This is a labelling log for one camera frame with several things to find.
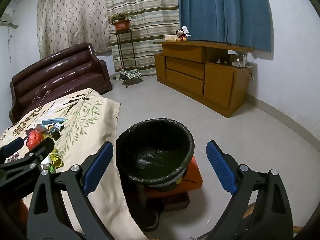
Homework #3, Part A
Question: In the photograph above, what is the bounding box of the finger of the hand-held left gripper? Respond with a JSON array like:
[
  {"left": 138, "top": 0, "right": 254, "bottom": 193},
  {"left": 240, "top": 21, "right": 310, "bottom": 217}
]
[
  {"left": 0, "top": 139, "right": 55, "bottom": 180},
  {"left": 0, "top": 137, "right": 25, "bottom": 161}
]

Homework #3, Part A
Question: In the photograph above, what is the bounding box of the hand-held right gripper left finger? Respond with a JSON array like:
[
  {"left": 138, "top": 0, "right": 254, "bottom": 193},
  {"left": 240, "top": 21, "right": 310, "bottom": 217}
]
[{"left": 27, "top": 141, "right": 114, "bottom": 240}]

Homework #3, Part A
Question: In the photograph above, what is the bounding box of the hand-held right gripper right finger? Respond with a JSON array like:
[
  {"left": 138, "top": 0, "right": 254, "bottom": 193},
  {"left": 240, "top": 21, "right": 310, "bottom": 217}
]
[{"left": 206, "top": 140, "right": 293, "bottom": 240}]

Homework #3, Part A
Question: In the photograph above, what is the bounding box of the green bottle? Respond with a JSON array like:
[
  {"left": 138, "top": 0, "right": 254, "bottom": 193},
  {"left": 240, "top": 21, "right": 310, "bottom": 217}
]
[{"left": 47, "top": 124, "right": 61, "bottom": 141}]

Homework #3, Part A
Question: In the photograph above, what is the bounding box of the long blue box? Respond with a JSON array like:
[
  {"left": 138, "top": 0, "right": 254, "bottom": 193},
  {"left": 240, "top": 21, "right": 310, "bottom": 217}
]
[{"left": 41, "top": 117, "right": 66, "bottom": 126}]

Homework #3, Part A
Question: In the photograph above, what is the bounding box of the trash bin with black bag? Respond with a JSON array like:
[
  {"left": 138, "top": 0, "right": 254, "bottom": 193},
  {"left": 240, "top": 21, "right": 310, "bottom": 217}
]
[{"left": 116, "top": 117, "right": 195, "bottom": 193}]

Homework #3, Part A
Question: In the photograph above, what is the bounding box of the person's left forearm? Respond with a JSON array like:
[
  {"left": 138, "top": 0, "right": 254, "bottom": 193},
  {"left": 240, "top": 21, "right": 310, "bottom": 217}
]
[{"left": 0, "top": 200, "right": 30, "bottom": 230}]

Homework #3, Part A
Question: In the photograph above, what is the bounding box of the orange box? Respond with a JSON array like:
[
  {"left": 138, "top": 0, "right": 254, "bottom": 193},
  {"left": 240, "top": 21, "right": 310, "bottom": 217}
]
[{"left": 147, "top": 155, "right": 203, "bottom": 193}]

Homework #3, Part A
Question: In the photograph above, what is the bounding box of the dark brown box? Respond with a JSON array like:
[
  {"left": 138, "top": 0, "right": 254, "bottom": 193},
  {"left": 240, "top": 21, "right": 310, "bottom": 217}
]
[{"left": 164, "top": 189, "right": 191, "bottom": 209}]

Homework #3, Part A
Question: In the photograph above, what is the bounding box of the floral printed blanket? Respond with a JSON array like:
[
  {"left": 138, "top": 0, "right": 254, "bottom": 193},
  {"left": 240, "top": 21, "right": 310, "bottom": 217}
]
[{"left": 0, "top": 88, "right": 148, "bottom": 240}]

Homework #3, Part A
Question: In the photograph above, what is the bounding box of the brown leather sofa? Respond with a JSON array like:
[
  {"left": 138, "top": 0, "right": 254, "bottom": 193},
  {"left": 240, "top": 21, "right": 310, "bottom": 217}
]
[{"left": 9, "top": 42, "right": 112, "bottom": 124}]

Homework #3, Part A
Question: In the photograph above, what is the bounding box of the checked cloth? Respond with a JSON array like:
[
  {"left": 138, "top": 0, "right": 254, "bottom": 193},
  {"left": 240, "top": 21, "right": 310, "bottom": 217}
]
[{"left": 120, "top": 68, "right": 142, "bottom": 80}]

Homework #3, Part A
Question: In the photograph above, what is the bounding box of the wooden cabinet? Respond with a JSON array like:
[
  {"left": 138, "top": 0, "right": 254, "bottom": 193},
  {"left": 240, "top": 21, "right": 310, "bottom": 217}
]
[{"left": 153, "top": 40, "right": 255, "bottom": 118}]

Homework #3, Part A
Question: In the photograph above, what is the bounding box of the white router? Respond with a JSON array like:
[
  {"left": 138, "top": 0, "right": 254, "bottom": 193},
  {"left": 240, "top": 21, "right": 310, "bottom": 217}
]
[{"left": 231, "top": 52, "right": 253, "bottom": 68}]

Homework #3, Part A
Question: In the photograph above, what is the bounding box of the black metal plant stand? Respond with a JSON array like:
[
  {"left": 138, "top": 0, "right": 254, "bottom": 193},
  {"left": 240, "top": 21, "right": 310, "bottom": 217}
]
[{"left": 114, "top": 29, "right": 144, "bottom": 88}]

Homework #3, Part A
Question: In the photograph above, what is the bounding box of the white air conditioner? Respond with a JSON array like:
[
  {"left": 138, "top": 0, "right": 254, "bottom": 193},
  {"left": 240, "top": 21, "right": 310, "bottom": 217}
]
[{"left": 0, "top": 12, "right": 18, "bottom": 29}]

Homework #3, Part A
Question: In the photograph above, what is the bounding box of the beige patterned curtain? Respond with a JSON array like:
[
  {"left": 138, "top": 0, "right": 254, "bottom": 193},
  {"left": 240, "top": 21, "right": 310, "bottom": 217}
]
[{"left": 37, "top": 0, "right": 112, "bottom": 58}]

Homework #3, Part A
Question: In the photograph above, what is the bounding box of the mouse plush toy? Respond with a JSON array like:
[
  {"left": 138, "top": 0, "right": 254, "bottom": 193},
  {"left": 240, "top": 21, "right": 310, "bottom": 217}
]
[{"left": 175, "top": 26, "right": 191, "bottom": 42}]

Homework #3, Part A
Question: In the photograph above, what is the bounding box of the potted plant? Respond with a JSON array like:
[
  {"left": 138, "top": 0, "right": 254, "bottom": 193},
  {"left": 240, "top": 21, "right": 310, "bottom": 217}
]
[{"left": 108, "top": 12, "right": 137, "bottom": 32}]

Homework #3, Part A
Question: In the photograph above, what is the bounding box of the striped curtain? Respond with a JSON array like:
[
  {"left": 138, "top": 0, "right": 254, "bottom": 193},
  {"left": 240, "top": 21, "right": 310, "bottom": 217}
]
[{"left": 104, "top": 0, "right": 180, "bottom": 77}]

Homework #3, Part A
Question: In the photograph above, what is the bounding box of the blue curtain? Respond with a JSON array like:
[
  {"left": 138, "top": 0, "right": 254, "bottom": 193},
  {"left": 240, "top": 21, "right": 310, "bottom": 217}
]
[{"left": 175, "top": 0, "right": 273, "bottom": 53}]

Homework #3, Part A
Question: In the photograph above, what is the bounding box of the white cable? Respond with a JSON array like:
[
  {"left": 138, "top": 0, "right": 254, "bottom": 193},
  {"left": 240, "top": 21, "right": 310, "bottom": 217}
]
[{"left": 31, "top": 89, "right": 52, "bottom": 105}]

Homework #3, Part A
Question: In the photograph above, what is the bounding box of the wall pipe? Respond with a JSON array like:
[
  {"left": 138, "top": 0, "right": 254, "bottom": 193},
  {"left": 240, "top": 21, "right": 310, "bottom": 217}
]
[{"left": 7, "top": 27, "right": 13, "bottom": 63}]

